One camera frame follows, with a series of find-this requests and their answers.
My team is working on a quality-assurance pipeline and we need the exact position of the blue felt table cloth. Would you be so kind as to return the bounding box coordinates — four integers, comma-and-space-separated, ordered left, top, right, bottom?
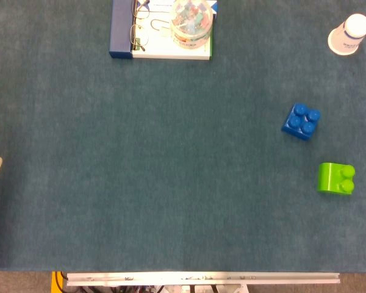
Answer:
0, 0, 366, 272

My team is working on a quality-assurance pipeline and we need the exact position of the blue and white book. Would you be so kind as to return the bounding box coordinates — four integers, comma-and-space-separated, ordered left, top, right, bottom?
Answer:
109, 0, 219, 61

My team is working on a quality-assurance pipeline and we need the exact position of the green toy brick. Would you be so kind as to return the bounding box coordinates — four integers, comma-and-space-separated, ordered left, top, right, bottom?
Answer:
316, 162, 356, 195

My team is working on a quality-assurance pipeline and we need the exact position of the white paper cup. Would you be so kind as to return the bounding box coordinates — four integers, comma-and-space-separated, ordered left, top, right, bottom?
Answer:
328, 13, 366, 56

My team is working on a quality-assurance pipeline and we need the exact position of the yellow frame part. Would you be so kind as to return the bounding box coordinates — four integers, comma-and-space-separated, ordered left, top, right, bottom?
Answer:
51, 271, 63, 293

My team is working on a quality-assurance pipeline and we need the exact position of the clear jar of coloured clips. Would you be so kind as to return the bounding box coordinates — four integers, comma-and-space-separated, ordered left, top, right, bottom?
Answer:
169, 0, 216, 49

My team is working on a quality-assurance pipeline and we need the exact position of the aluminium rail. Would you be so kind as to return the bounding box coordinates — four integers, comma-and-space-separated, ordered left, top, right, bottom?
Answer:
66, 272, 341, 287

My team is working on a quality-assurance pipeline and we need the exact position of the blue toy brick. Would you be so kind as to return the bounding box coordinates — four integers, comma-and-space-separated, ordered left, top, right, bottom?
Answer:
281, 102, 321, 142

